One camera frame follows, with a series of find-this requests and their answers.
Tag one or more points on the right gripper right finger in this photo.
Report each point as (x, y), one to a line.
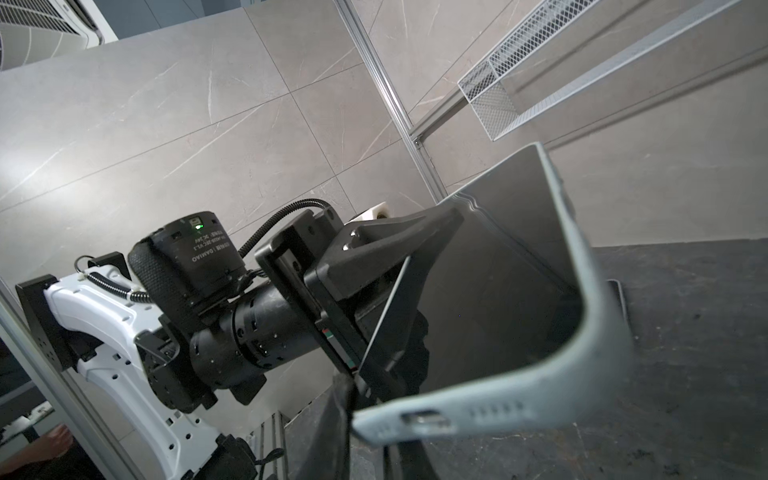
(407, 460)

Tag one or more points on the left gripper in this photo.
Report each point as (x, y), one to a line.
(326, 271)

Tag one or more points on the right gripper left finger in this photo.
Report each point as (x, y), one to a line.
(328, 456)

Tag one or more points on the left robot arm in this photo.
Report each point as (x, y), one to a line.
(187, 313)

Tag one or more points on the black phone far left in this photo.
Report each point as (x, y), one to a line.
(617, 289)

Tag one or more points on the ceiling air conditioner unit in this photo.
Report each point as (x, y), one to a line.
(36, 30)

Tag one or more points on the white wire mesh basket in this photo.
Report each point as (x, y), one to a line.
(484, 86)

